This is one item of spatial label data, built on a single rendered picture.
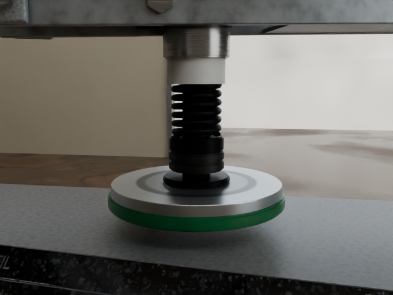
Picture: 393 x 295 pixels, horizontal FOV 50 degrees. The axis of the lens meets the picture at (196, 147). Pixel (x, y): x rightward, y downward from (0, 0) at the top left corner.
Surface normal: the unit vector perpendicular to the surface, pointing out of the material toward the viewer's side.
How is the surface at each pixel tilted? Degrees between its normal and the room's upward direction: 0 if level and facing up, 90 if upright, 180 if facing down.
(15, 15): 90
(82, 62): 90
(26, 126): 90
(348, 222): 0
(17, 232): 0
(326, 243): 0
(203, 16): 90
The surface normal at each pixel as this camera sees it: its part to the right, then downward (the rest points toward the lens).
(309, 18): 0.18, 0.15
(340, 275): 0.00, -0.99
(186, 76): -0.30, 0.15
